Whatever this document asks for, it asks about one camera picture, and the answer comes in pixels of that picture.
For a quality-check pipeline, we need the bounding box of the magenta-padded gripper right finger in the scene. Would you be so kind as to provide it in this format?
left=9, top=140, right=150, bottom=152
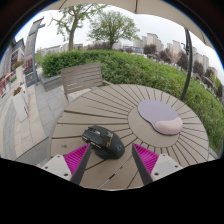
left=131, top=143, right=184, bottom=186

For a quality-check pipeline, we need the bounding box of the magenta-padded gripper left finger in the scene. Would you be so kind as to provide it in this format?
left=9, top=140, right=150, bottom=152
left=41, top=143, right=93, bottom=186

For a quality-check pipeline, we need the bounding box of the black computer mouse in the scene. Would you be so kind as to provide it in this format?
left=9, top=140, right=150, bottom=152
left=81, top=125, right=126, bottom=160

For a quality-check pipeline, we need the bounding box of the lilac mouse pad with wrist rest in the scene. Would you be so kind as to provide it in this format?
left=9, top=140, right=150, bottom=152
left=137, top=99, right=184, bottom=136

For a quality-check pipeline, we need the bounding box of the white planter box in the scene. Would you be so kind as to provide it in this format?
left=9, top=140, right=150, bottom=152
left=12, top=85, right=30, bottom=123

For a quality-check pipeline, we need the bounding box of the slatted wooden chair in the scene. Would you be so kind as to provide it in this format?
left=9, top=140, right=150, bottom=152
left=60, top=62, right=113, bottom=103

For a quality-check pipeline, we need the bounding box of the curved black umbrella pole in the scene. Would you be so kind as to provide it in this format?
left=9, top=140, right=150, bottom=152
left=179, top=28, right=194, bottom=102

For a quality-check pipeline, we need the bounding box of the grey sign pillar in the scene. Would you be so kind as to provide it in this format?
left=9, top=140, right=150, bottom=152
left=23, top=16, right=47, bottom=88

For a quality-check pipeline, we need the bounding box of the thin-crowned tree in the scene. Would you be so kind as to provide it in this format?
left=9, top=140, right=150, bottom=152
left=49, top=3, right=108, bottom=52

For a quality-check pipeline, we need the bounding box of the round-crowned tree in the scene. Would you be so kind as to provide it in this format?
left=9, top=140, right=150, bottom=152
left=87, top=10, right=140, bottom=51

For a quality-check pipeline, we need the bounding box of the beige umbrella canopy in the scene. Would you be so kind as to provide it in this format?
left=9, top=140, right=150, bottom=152
left=43, top=0, right=214, bottom=48

